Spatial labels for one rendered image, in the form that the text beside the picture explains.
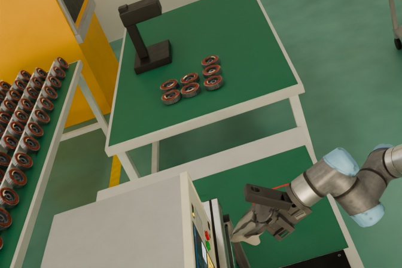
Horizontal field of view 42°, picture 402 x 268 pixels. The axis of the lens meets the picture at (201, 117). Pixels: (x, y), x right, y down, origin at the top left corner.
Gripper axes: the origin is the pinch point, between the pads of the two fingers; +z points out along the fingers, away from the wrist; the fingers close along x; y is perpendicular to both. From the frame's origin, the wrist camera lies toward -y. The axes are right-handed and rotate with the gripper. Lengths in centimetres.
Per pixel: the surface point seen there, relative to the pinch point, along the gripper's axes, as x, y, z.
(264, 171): 77, 44, 10
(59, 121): 188, -4, 114
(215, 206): 21.7, 4.5, 7.6
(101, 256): -7.5, -24.2, 21.1
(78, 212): 12.1, -27.9, 29.3
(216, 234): 10.2, 4.1, 8.4
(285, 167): 76, 48, 2
